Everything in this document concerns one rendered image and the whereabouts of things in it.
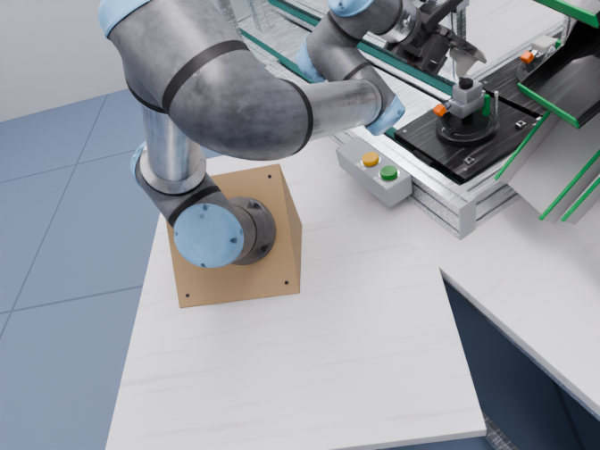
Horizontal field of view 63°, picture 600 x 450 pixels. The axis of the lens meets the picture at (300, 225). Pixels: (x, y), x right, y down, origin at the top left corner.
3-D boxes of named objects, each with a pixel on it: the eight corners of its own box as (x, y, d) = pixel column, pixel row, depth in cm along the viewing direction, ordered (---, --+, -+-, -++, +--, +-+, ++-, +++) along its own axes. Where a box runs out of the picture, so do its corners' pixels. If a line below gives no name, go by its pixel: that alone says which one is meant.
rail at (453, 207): (460, 240, 106) (459, 205, 98) (272, 94, 167) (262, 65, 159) (479, 227, 107) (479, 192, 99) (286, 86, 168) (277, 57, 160)
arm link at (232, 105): (278, 137, 45) (422, 100, 86) (206, 48, 46) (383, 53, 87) (212, 209, 52) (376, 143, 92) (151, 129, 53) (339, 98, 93)
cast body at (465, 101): (462, 119, 107) (462, 92, 102) (448, 112, 110) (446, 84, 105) (491, 101, 109) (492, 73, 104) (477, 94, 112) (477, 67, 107)
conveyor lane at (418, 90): (465, 213, 110) (465, 181, 103) (287, 85, 168) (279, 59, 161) (558, 152, 116) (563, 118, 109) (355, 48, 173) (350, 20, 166)
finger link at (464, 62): (471, 84, 99) (436, 65, 96) (488, 56, 97) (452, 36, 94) (479, 87, 96) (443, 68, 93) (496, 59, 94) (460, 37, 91)
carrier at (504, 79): (552, 128, 109) (559, 79, 100) (473, 90, 125) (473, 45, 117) (629, 78, 114) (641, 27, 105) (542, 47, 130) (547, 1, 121)
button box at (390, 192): (389, 208, 112) (386, 189, 108) (339, 166, 126) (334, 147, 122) (413, 193, 113) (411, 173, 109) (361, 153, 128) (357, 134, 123)
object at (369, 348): (106, 483, 93) (97, 479, 91) (174, 174, 155) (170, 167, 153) (486, 436, 82) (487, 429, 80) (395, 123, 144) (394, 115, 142)
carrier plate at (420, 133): (464, 185, 104) (464, 178, 103) (394, 138, 121) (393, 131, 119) (547, 131, 109) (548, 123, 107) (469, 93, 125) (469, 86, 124)
